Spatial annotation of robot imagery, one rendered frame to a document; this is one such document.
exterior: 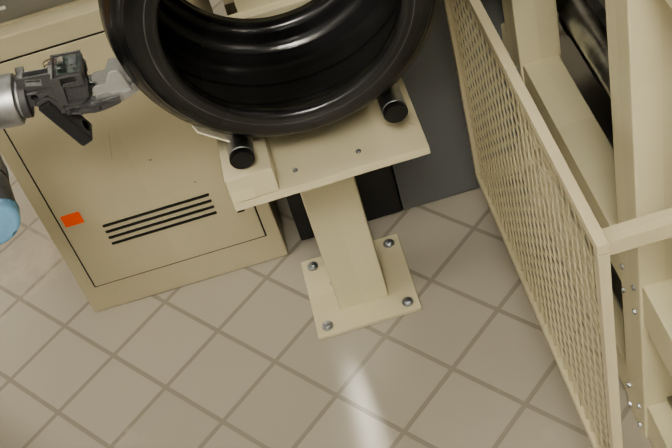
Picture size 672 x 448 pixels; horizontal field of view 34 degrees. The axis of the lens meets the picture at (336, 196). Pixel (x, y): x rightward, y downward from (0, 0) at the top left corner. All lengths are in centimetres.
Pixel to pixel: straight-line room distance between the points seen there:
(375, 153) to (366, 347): 84
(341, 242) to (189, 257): 49
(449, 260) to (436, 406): 44
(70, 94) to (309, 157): 45
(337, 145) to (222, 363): 95
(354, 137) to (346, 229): 60
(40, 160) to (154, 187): 28
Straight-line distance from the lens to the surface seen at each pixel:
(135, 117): 264
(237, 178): 197
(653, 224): 159
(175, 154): 272
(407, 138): 203
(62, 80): 191
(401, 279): 285
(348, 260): 270
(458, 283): 283
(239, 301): 295
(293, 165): 204
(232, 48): 210
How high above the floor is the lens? 216
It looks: 44 degrees down
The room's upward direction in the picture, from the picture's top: 17 degrees counter-clockwise
